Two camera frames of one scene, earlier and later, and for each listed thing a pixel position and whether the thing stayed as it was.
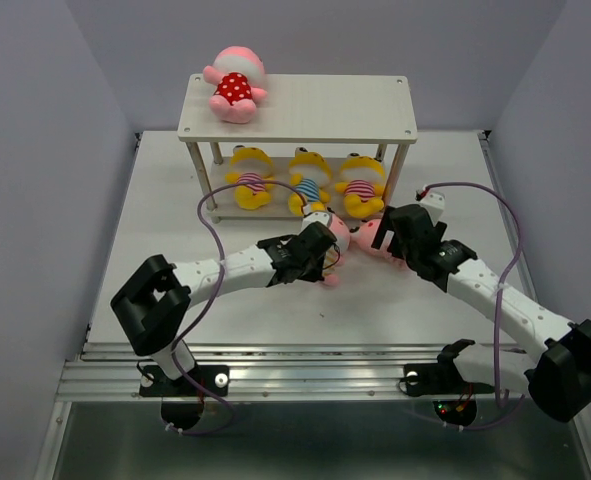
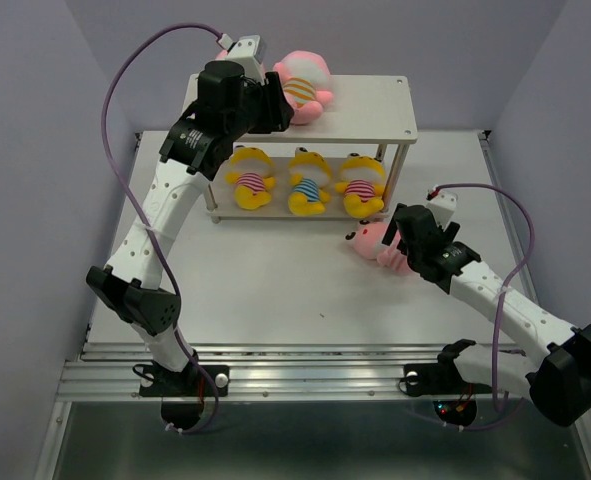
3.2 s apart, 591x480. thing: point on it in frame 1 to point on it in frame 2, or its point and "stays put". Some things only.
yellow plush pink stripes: x=362 y=180 stays put
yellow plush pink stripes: x=248 y=164 stays put
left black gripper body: x=312 y=270 to x=251 y=116
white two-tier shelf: x=317 y=144 stays put
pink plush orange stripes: x=346 y=239 to x=305 y=77
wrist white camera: x=322 y=217 to x=248 y=51
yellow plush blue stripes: x=311 y=176 stays put
